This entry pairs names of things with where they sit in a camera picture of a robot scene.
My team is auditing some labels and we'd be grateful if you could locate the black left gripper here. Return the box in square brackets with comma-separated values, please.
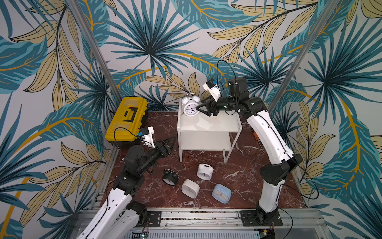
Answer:
[138, 135, 177, 175]

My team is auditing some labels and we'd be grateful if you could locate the white twin-bell alarm clock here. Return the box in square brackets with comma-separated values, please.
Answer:
[181, 95, 201, 117]

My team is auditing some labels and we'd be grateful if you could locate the black twin-bell alarm clock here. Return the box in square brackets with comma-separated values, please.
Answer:
[162, 169, 179, 186]

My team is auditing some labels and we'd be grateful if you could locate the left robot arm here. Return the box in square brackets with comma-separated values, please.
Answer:
[77, 136, 177, 239]

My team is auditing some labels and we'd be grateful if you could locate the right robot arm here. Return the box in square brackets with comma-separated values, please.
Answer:
[196, 77, 302, 226]

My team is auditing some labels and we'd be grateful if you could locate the white two-tier shelf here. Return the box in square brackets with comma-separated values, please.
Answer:
[177, 107, 242, 163]

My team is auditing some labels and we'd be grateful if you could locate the cream square alarm clock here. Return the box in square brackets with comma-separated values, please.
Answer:
[182, 179, 200, 199]

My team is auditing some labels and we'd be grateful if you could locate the light blue square alarm clock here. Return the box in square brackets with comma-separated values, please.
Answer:
[212, 184, 232, 204]

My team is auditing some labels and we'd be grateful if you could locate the yellow black toolbox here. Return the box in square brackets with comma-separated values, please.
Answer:
[105, 97, 148, 149]

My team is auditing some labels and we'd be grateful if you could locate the green circuit board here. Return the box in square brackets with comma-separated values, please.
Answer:
[131, 232, 149, 239]

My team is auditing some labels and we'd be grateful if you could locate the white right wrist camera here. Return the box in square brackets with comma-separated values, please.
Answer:
[203, 78, 221, 102]

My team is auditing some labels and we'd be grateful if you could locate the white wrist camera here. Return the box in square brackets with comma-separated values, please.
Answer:
[203, 78, 221, 102]
[138, 126, 155, 148]

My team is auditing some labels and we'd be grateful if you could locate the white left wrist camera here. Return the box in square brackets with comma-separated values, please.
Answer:
[138, 126, 155, 148]

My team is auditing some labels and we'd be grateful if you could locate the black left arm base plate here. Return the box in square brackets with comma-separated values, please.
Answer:
[140, 211, 162, 228]

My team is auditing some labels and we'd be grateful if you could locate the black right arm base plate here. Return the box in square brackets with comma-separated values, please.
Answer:
[238, 210, 283, 227]

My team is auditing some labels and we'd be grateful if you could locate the aluminium right corner post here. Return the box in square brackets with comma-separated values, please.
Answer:
[268, 0, 340, 114]

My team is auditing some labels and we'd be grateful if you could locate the aluminium corner post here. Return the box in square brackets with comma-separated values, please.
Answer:
[67, 0, 122, 104]
[268, 0, 340, 114]

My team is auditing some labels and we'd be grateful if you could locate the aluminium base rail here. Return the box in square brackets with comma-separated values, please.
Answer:
[123, 208, 332, 239]

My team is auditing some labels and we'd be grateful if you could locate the aluminium left corner post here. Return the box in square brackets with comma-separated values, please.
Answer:
[67, 0, 122, 104]

